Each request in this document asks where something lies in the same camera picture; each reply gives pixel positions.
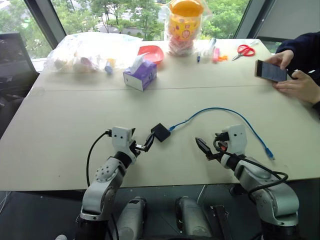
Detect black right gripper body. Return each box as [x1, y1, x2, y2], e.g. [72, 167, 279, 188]
[208, 139, 229, 162]

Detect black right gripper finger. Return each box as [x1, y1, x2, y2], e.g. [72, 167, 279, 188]
[196, 141, 213, 160]
[195, 136, 213, 154]

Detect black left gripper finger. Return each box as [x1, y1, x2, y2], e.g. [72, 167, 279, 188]
[144, 132, 156, 147]
[145, 137, 157, 153]

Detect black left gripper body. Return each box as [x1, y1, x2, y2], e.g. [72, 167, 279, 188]
[129, 141, 148, 158]

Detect black adapter box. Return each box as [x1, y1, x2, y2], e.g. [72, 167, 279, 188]
[150, 122, 172, 143]

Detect gold-edged smartphone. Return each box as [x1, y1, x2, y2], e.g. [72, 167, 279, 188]
[254, 59, 289, 83]

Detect person's left hand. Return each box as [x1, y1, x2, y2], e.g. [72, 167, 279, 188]
[272, 70, 320, 104]

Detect person's right hand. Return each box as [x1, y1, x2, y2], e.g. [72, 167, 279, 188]
[264, 49, 295, 70]

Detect purple tissue box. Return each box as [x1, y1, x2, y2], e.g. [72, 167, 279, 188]
[122, 53, 158, 92]

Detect rounded silver robot leg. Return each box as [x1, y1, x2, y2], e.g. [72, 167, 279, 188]
[174, 196, 213, 240]
[116, 196, 148, 240]

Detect red plastic bowl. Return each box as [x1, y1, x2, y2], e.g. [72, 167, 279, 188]
[137, 45, 165, 65]

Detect clear bag of small items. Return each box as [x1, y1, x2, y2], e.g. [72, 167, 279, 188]
[43, 31, 144, 74]

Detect orange-lidded candy jar in bag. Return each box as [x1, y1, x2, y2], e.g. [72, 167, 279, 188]
[162, 0, 210, 57]

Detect person's navy right sleeve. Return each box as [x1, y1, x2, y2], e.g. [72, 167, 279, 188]
[275, 31, 320, 86]

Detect black monitor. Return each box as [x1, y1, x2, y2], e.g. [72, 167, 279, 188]
[0, 32, 34, 79]

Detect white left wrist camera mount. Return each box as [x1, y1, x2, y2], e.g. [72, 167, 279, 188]
[111, 126, 136, 154]

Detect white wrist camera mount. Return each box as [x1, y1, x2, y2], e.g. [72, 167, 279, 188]
[220, 124, 248, 155]
[111, 126, 136, 154]

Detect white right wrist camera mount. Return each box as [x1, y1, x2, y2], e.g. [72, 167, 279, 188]
[220, 124, 248, 155]

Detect blue Ethernet cable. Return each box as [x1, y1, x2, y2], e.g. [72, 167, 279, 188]
[168, 107, 276, 161]

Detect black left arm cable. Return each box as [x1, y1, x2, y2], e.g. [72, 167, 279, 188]
[85, 129, 113, 187]

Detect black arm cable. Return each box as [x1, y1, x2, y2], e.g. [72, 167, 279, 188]
[85, 129, 113, 187]
[213, 138, 289, 201]

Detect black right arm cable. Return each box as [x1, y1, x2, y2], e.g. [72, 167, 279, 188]
[213, 138, 289, 201]

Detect black flat bracket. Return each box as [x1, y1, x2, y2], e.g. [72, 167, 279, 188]
[209, 204, 234, 240]

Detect red-handled scissors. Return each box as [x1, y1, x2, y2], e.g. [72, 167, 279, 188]
[231, 44, 257, 62]

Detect dark window frame post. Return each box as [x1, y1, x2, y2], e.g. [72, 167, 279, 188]
[234, 0, 276, 40]
[24, 0, 67, 52]

